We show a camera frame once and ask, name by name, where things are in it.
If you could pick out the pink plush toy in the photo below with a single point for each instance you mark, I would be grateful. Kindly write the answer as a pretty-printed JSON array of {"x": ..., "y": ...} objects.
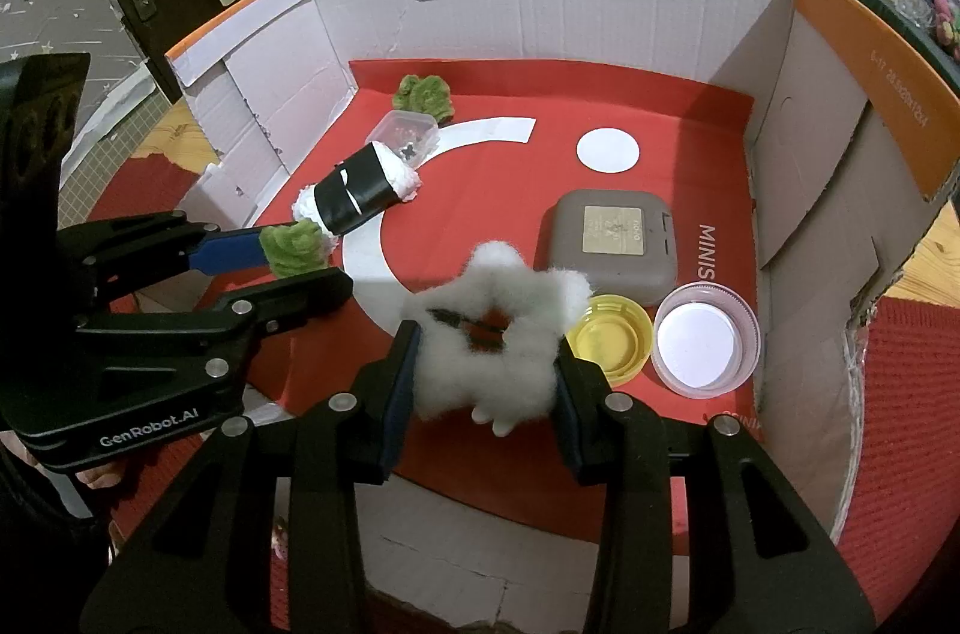
[{"x": 946, "y": 15}]

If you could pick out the yellow plastic lid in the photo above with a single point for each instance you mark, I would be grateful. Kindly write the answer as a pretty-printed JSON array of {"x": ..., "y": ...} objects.
[{"x": 607, "y": 341}]

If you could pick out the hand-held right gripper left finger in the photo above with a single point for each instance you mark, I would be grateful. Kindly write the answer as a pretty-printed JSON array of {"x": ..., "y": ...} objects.
[{"x": 396, "y": 409}]

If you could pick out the clear square plastic container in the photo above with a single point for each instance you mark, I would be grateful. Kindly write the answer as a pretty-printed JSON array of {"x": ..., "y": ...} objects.
[{"x": 409, "y": 132}]

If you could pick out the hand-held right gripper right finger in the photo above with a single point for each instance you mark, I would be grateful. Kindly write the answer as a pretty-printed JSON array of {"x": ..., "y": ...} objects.
[{"x": 568, "y": 431}]

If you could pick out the white fluffy star plush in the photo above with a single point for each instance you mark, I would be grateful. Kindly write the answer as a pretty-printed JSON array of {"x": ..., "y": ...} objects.
[{"x": 465, "y": 379}]

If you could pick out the cluttered dark dresser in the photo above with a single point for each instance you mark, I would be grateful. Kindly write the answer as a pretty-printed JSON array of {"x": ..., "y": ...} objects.
[{"x": 911, "y": 4}]

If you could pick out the green fuzzy plush piece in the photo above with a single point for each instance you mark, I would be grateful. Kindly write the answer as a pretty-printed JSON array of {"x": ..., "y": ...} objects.
[
  {"x": 296, "y": 248},
  {"x": 424, "y": 94}
]

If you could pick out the clear round plastic lid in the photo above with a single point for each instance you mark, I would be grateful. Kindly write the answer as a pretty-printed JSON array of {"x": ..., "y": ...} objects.
[{"x": 705, "y": 345}]

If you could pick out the white and black sushi plush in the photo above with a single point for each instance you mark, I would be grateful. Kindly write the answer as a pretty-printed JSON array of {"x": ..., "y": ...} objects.
[{"x": 360, "y": 191}]

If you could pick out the person's left hand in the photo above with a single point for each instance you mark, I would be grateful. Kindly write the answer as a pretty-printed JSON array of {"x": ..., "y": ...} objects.
[{"x": 101, "y": 478}]

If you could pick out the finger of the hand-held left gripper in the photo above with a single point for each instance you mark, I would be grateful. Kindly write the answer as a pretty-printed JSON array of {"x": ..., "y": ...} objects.
[
  {"x": 225, "y": 250},
  {"x": 285, "y": 304}
]

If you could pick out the red sheet with white logo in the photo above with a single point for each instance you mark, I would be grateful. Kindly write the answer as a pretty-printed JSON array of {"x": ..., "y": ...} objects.
[{"x": 525, "y": 169}]

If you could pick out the red textured cloth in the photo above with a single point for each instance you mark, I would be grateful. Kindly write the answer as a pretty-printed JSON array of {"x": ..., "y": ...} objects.
[{"x": 900, "y": 416}]

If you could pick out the grey square case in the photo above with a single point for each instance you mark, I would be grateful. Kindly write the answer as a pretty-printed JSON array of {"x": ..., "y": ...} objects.
[{"x": 615, "y": 244}]

